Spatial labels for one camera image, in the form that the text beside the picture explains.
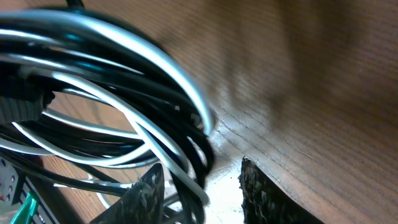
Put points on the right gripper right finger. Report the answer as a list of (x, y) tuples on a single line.
[(265, 203)]

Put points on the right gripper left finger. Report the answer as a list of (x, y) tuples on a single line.
[(141, 204)]

